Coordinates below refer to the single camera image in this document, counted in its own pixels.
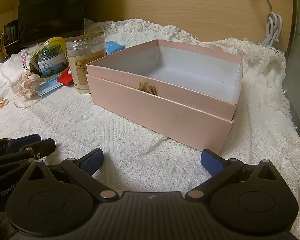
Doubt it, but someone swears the white cable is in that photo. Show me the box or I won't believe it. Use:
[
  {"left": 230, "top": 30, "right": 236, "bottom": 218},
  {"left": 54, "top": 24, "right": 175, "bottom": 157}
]
[{"left": 257, "top": 0, "right": 283, "bottom": 47}]

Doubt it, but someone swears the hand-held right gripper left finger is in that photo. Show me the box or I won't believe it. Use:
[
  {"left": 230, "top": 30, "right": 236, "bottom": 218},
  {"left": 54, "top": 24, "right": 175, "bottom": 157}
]
[{"left": 20, "top": 148, "right": 117, "bottom": 200}]

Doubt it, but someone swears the pink and white tube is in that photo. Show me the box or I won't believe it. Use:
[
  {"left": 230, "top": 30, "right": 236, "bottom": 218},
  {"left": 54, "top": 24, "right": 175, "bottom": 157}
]
[{"left": 20, "top": 51, "right": 30, "bottom": 72}]

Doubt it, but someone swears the blue packet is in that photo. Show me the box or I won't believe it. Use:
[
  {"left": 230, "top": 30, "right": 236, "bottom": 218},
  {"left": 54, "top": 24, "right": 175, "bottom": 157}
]
[{"left": 105, "top": 40, "right": 125, "bottom": 55}]

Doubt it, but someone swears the pink cardboard box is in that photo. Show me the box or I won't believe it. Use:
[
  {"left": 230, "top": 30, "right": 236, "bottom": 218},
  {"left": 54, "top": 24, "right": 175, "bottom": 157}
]
[{"left": 86, "top": 39, "right": 243, "bottom": 155}]

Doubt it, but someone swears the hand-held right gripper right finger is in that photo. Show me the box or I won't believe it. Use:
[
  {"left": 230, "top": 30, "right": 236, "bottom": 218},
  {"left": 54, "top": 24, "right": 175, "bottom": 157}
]
[{"left": 184, "top": 149, "right": 278, "bottom": 201}]

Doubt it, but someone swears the black computer monitor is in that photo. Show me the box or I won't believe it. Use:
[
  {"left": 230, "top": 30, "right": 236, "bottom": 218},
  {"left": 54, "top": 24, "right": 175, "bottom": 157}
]
[{"left": 17, "top": 0, "right": 87, "bottom": 49}]

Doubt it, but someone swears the red and white packet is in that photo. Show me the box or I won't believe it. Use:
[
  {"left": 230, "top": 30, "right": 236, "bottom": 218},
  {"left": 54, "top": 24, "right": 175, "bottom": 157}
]
[{"left": 57, "top": 67, "right": 73, "bottom": 85}]

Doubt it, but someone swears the clear packet of cotton swabs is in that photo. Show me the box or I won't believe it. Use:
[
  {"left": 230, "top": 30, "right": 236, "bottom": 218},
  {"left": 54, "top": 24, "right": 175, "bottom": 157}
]
[{"left": 27, "top": 42, "right": 53, "bottom": 68}]

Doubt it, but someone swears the blue face mask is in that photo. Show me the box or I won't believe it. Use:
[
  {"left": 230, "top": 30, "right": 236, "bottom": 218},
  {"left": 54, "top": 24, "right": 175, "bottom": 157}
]
[{"left": 36, "top": 76, "right": 64, "bottom": 97}]

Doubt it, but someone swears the clear jar with beige powder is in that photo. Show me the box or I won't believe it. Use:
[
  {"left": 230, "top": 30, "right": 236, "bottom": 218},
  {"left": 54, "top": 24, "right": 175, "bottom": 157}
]
[{"left": 66, "top": 32, "right": 107, "bottom": 95}]

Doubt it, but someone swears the black cup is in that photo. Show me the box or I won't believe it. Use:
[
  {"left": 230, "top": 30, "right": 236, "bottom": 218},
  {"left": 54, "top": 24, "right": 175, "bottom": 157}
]
[{"left": 4, "top": 20, "right": 20, "bottom": 55}]

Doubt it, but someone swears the white knitted blanket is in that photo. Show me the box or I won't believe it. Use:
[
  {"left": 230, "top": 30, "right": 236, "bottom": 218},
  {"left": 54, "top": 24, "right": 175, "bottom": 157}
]
[{"left": 0, "top": 19, "right": 300, "bottom": 220}]

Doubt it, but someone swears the beige crumpled paper bow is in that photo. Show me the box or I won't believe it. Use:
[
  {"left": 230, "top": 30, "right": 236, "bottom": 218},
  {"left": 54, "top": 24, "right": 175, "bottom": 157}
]
[{"left": 137, "top": 81, "right": 158, "bottom": 95}]

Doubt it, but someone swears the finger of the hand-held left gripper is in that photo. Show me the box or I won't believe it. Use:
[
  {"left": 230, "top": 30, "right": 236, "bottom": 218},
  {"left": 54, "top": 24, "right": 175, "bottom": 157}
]
[
  {"left": 0, "top": 138, "right": 56, "bottom": 172},
  {"left": 0, "top": 134, "right": 42, "bottom": 156}
]

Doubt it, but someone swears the white elastic loop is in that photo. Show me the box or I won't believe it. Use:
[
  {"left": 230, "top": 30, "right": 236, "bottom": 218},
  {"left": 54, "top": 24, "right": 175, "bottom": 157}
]
[{"left": 14, "top": 91, "right": 42, "bottom": 108}]

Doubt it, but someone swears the yellow packet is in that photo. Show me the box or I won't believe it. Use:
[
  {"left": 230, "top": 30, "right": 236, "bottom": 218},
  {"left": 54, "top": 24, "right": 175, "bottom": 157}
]
[{"left": 48, "top": 37, "right": 67, "bottom": 48}]

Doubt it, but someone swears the green lid jar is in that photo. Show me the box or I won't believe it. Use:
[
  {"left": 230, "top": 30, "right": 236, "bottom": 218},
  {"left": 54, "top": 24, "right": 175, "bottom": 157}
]
[{"left": 38, "top": 44, "right": 69, "bottom": 82}]

